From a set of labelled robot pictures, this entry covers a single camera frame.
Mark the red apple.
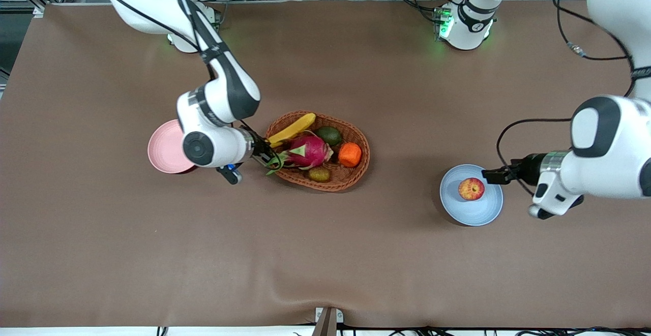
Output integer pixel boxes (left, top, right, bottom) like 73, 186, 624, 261
458, 177, 485, 201

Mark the yellow banana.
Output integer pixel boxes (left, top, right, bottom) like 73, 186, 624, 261
268, 113, 316, 148

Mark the pink dragon fruit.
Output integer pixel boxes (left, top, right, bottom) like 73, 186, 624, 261
264, 132, 334, 176

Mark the blue plate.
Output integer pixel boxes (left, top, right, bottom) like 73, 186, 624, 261
439, 164, 504, 227

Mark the green avocado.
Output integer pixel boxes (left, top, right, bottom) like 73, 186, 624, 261
315, 126, 344, 147

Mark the orange fruit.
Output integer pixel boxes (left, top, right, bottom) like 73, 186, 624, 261
338, 142, 363, 168

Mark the brown wicker basket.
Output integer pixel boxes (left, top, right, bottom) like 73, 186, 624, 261
261, 110, 370, 192

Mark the pink plate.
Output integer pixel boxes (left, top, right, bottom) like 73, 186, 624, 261
147, 119, 199, 174

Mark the brown table cover cloth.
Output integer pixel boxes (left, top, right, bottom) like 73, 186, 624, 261
0, 0, 651, 329

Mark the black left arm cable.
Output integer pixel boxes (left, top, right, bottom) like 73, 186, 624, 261
496, 0, 639, 197

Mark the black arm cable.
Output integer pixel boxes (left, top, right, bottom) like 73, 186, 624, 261
94, 0, 285, 173
496, 0, 639, 197

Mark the metal camera bracket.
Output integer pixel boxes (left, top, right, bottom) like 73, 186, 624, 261
311, 307, 344, 336

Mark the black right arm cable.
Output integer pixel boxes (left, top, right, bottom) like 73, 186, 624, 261
94, 0, 285, 173

